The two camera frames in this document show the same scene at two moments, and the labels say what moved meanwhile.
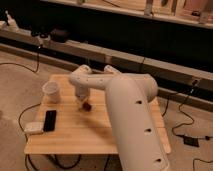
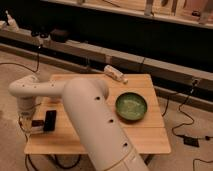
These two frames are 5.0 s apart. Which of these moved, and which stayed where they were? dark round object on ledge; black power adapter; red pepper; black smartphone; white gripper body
Moved: white gripper body; red pepper
Stayed: black power adapter; black smartphone; dark round object on ledge
